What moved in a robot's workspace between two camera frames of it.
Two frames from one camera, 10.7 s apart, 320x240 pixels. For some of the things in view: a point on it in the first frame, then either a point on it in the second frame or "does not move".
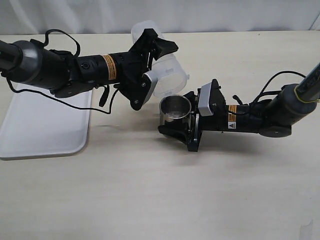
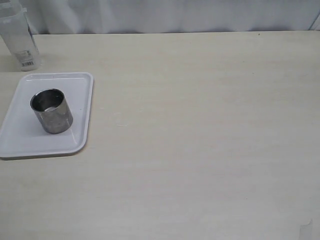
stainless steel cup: [174, 108] → [51, 106]
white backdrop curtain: [32, 17] does not move
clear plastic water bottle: [170, 70] → [15, 29]
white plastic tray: [35, 125] does not move
